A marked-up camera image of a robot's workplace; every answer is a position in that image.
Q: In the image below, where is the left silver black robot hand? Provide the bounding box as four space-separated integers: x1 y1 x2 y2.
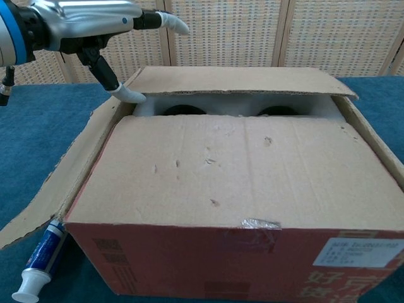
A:
31 0 190 104

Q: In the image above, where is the red cardboard box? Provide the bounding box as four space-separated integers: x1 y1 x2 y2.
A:
0 65 404 303

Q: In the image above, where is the blue felt table cover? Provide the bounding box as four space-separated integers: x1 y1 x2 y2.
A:
0 75 404 303

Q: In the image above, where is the black cylinder part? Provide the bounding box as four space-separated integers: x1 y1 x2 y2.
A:
162 105 206 116
258 105 299 116

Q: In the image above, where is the woven wooden folding screen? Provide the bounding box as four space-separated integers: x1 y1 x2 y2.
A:
0 0 404 85

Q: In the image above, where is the white foam insert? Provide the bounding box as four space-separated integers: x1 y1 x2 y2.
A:
132 90 336 120

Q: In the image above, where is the blue white toothpaste tube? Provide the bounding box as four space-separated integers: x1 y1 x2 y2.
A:
11 219 69 303

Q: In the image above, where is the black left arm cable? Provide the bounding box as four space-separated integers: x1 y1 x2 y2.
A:
0 65 15 107

